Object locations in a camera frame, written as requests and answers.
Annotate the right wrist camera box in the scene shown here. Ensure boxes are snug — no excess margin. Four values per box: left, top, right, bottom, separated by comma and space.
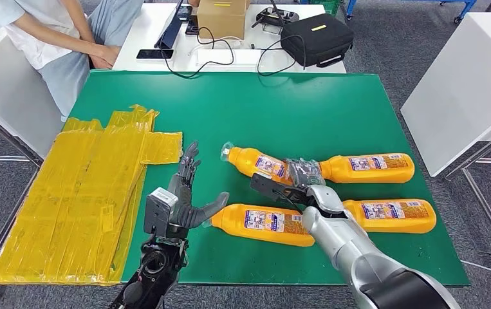
250, 173, 314, 209

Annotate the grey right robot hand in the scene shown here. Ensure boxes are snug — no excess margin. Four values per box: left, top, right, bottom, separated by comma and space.
285, 158, 326, 189

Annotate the person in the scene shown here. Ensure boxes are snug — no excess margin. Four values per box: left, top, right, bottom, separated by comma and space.
0, 0, 144, 122

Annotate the dark blue laptop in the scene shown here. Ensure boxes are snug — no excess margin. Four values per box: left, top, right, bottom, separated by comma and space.
154, 0, 185, 50

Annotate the white desk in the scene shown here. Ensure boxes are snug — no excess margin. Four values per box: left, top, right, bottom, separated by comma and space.
113, 3, 347, 74

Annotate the white cable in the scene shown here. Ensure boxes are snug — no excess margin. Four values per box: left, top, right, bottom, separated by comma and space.
459, 257, 491, 274

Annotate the orange plastic bottle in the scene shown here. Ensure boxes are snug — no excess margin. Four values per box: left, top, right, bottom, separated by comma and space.
204, 203, 315, 248
318, 153, 416, 184
342, 198, 438, 234
221, 142, 295, 186

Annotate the green table mat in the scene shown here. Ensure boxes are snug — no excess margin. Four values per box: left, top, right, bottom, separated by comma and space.
64, 69, 470, 286

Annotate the black remote controller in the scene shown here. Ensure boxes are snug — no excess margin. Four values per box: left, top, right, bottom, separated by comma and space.
251, 0, 300, 35

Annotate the blue metal shelf rack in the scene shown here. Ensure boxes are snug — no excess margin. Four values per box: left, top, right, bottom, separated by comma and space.
345, 0, 477, 24

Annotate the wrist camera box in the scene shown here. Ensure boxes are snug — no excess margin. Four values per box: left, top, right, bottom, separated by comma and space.
144, 187, 179, 238
250, 173, 314, 209

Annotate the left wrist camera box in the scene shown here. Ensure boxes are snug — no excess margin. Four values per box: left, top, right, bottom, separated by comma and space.
144, 187, 179, 238

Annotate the black carrying case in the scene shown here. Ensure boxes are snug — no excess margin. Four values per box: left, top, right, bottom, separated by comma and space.
280, 12, 355, 68

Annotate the green plastic crate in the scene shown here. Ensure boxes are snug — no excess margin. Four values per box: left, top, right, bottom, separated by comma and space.
301, 0, 340, 15

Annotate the brown cardboard box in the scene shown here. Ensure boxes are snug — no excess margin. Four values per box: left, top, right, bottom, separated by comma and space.
196, 0, 250, 41

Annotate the black cable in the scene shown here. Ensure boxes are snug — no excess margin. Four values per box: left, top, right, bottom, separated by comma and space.
160, 26, 235, 80
256, 33, 307, 77

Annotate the yellow plastic sheet stack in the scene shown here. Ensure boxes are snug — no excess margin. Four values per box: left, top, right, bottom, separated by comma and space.
0, 104, 183, 286

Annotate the white table with metal legs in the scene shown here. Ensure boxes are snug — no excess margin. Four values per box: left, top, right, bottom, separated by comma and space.
400, 12, 491, 267
0, 25, 65, 167

